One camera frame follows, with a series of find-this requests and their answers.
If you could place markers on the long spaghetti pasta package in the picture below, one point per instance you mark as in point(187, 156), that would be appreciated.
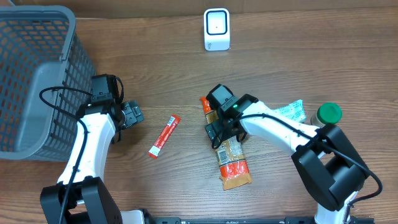
point(234, 170)

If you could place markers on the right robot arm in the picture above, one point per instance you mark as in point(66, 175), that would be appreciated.
point(329, 166)

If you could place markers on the teal wet wipes pack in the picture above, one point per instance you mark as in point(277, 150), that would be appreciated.
point(294, 111)

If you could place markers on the grey plastic shopping basket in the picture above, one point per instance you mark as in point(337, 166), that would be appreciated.
point(43, 63)

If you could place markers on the white barcode scanner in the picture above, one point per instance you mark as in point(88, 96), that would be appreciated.
point(216, 22)

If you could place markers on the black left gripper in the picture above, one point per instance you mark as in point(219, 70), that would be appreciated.
point(134, 112)

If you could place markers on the green lid jar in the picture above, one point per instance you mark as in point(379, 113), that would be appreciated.
point(328, 113)

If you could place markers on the red stick packet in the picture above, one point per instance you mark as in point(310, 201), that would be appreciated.
point(164, 136)

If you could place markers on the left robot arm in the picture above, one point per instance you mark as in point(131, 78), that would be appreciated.
point(80, 195)

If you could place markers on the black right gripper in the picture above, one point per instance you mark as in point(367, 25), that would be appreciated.
point(211, 131)

